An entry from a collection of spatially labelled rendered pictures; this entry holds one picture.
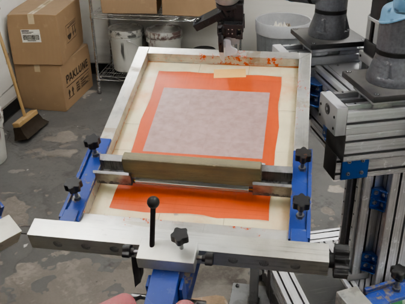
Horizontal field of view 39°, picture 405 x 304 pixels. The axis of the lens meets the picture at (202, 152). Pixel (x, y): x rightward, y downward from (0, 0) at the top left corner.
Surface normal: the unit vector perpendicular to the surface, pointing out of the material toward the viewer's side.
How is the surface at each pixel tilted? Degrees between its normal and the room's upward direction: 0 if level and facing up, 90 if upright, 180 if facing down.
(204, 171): 106
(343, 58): 90
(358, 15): 90
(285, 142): 16
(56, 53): 90
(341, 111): 90
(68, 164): 0
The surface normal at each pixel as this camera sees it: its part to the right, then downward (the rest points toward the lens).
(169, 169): -0.16, 0.69
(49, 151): -0.01, -0.88
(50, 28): -0.07, 0.46
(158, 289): -0.06, -0.73
